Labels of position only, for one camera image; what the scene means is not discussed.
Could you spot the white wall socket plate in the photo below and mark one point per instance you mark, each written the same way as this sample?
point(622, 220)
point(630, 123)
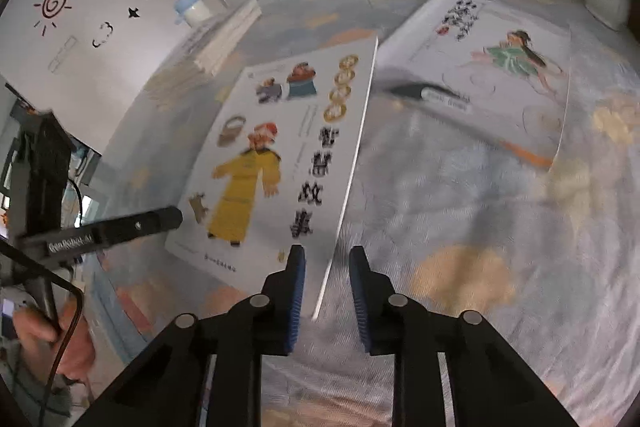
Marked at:
point(62, 54)

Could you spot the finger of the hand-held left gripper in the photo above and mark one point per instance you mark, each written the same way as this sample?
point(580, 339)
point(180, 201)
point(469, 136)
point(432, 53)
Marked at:
point(145, 224)

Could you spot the white book yellow-robed figure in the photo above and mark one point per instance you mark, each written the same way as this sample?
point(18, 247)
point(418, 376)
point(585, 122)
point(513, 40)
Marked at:
point(280, 122)

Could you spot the stack of thin books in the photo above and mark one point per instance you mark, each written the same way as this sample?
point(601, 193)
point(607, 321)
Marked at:
point(215, 47)

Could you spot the small dashed cloud decal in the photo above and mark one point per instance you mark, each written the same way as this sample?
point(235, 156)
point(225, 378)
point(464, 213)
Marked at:
point(96, 42)

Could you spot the red sun wall decal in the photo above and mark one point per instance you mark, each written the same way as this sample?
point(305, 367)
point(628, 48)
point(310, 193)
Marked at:
point(55, 4)

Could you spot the white book green-dressed figure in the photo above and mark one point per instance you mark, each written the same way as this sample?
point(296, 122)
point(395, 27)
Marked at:
point(500, 107)

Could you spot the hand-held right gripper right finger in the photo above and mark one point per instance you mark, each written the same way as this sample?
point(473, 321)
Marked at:
point(360, 302)

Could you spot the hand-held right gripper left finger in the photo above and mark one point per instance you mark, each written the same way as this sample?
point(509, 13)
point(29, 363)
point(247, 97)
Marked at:
point(295, 297)

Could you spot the person's left hand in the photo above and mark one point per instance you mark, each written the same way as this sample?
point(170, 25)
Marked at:
point(75, 352)

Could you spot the white bottle blue lid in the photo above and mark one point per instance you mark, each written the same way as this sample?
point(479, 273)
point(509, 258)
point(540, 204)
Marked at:
point(197, 12)

